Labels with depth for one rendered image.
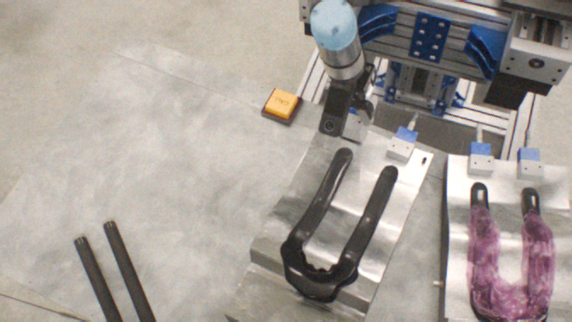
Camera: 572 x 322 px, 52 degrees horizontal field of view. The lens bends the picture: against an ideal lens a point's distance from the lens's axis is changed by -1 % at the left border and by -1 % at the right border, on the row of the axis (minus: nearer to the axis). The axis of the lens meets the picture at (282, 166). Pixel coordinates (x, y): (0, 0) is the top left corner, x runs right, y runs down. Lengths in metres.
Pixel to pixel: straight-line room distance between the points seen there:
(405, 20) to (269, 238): 0.71
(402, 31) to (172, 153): 0.68
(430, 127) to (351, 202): 0.95
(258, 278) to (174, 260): 0.21
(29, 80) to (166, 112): 1.37
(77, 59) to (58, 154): 1.28
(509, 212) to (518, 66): 0.34
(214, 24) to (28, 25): 0.87
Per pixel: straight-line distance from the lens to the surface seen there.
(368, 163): 1.30
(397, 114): 2.18
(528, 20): 1.47
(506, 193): 1.37
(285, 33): 2.66
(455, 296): 1.24
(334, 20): 1.00
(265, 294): 1.23
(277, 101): 1.45
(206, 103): 1.51
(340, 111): 1.14
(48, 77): 2.79
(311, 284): 1.22
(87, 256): 1.36
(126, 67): 1.63
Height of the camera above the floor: 2.05
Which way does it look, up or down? 63 degrees down
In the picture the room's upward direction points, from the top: 7 degrees counter-clockwise
